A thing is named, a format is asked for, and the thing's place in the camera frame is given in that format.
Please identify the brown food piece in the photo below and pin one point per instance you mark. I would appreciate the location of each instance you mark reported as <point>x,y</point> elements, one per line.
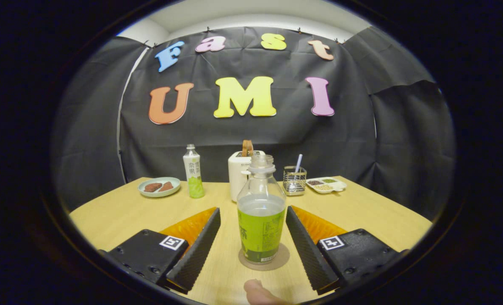
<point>167,187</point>
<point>153,187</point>

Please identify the pale straw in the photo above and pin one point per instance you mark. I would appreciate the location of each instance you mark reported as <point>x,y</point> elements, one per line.
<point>298,163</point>

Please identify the pale green plate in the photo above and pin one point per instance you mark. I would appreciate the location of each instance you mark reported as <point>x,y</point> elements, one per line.
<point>150,194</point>

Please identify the wooden table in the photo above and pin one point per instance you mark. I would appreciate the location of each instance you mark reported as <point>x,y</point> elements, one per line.
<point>120,216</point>

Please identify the slim green drink bottle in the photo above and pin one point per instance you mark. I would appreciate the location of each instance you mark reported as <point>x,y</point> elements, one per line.
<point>194,178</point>

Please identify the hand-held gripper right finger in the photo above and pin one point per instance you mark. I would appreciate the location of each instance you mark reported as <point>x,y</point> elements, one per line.
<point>308,250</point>

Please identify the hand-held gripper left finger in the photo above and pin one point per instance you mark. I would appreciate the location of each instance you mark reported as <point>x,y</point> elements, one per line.
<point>200,250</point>

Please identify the white divided tray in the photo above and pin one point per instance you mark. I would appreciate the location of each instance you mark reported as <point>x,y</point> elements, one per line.
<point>338,186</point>

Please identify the brown toast slice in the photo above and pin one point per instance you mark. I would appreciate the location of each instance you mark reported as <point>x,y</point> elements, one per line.
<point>247,148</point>

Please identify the green label juice bottle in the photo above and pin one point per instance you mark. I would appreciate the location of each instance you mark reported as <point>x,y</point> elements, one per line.
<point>261,233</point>

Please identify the brown round coaster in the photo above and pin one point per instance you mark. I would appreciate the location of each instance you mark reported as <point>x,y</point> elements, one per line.
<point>283,257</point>

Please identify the white toaster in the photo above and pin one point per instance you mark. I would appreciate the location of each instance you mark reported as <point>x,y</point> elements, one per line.
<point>234,178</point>

